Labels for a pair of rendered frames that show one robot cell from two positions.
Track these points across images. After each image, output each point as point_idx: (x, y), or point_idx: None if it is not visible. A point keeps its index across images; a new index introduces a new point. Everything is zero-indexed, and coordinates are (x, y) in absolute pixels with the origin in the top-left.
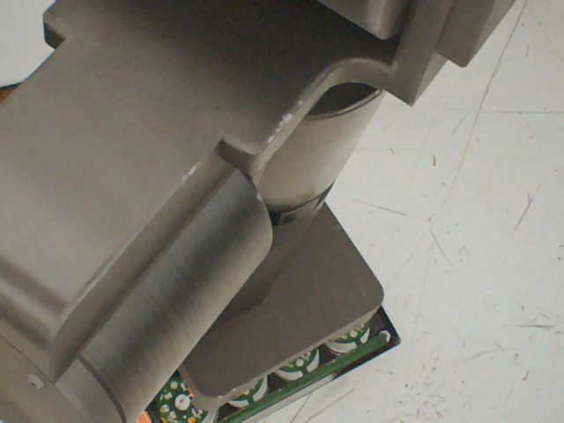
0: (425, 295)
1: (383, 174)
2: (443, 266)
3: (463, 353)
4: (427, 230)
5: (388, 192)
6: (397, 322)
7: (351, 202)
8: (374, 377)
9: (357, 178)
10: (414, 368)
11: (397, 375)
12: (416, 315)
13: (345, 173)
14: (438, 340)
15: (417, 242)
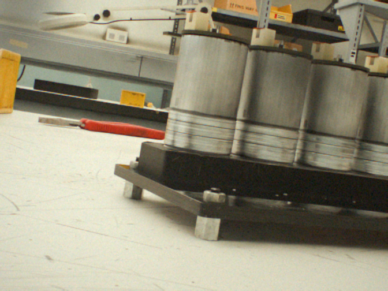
0: (59, 196)
1: (83, 247)
2: (16, 197)
3: (28, 176)
4: (23, 211)
5: (82, 238)
6: (109, 197)
7: (162, 247)
8: (149, 193)
9: (144, 257)
10: (97, 185)
11: (121, 188)
12: (79, 194)
13: (168, 264)
14: (57, 184)
15: (49, 211)
